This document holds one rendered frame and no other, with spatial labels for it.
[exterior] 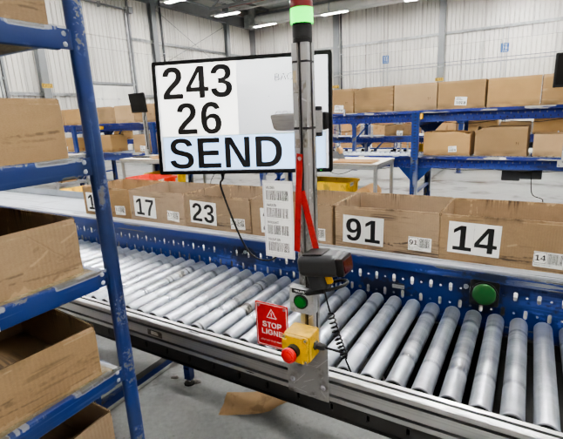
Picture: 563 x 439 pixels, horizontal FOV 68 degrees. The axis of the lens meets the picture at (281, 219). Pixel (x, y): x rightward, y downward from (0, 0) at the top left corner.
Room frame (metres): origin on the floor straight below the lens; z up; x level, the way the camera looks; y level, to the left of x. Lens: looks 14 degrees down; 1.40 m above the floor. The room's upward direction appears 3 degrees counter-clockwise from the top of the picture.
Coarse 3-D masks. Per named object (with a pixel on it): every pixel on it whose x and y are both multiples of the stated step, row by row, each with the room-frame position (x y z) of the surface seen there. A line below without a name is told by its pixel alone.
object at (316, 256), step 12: (312, 252) 0.92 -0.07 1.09; (324, 252) 0.90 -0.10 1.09; (336, 252) 0.90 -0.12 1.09; (348, 252) 0.90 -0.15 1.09; (300, 264) 0.90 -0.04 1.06; (312, 264) 0.89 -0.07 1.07; (324, 264) 0.87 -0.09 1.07; (336, 264) 0.86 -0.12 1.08; (348, 264) 0.88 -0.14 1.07; (312, 276) 0.90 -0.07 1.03; (324, 276) 0.88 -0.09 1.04; (312, 288) 0.91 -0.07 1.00; (324, 288) 0.89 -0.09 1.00
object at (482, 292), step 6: (474, 288) 1.24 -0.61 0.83; (480, 288) 1.23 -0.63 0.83; (486, 288) 1.22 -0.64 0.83; (492, 288) 1.22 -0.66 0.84; (474, 294) 1.24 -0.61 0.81; (480, 294) 1.23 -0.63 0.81; (486, 294) 1.22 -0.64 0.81; (492, 294) 1.21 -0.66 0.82; (480, 300) 1.23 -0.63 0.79; (486, 300) 1.22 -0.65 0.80; (492, 300) 1.21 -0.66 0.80
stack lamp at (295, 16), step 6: (294, 0) 0.97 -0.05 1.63; (300, 0) 0.96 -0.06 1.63; (306, 0) 0.96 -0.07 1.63; (312, 0) 0.98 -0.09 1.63; (294, 6) 0.97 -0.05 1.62; (300, 6) 0.96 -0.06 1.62; (306, 6) 0.96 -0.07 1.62; (312, 6) 0.98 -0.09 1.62; (294, 12) 0.97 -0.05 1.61; (300, 12) 0.96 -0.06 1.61; (306, 12) 0.96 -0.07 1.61; (312, 12) 0.98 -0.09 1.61; (294, 18) 0.97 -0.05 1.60; (300, 18) 0.96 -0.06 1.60; (306, 18) 0.96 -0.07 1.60; (312, 18) 0.97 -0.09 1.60
